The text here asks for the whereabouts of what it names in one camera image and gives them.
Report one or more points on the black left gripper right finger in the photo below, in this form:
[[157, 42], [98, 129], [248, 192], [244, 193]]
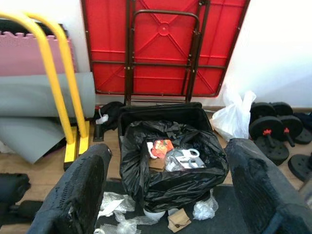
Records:
[[263, 195]]

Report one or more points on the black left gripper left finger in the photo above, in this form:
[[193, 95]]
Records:
[[73, 195]]

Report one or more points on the dark floor mat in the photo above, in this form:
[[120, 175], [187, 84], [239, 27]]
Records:
[[224, 209]]

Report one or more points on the bubble wrap piece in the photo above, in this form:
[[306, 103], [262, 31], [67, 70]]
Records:
[[109, 202], [126, 224]]

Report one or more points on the black weight plate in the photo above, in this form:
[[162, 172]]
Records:
[[304, 137], [301, 168], [273, 152]]

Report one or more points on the clear plastic wad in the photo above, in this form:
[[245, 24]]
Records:
[[204, 209]]

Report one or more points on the black foam bench roller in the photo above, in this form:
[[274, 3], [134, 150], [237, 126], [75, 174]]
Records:
[[12, 187]]

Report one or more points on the black metal block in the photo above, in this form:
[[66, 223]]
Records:
[[98, 134]]

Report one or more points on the black dumbbell red collar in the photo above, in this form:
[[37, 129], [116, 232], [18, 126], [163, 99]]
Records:
[[263, 124], [291, 123]]

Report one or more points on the black rubbish bag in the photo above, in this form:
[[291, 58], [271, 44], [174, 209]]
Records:
[[182, 187]]

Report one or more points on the white plastic cup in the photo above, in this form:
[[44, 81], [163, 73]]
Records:
[[153, 215]]

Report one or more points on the white plastic bag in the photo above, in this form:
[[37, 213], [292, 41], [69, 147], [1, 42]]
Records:
[[231, 117]]

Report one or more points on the clear bag of grey parts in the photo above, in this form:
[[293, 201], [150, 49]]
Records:
[[185, 158]]

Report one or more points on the brown cardboard piece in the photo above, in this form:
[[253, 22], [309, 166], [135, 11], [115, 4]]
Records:
[[157, 165], [179, 220]]

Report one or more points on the black cloth white tag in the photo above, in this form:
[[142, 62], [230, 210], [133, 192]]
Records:
[[113, 112]]

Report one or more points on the red orange packet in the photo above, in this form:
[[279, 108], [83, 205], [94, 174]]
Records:
[[162, 147]]

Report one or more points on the black rubbish bin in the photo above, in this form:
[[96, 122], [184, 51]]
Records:
[[136, 115]]

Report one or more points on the grey rolled mat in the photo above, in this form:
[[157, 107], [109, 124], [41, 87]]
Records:
[[24, 97]]

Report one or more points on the yellow dip bar stand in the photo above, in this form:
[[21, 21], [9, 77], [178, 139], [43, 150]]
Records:
[[52, 73], [70, 73]]

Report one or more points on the pink foam puzzle mat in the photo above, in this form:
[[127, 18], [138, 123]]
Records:
[[22, 56]]

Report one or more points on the red folding table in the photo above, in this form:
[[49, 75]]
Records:
[[109, 29]]

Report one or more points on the black foam puzzle mat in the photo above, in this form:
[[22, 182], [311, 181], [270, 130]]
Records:
[[14, 25]]

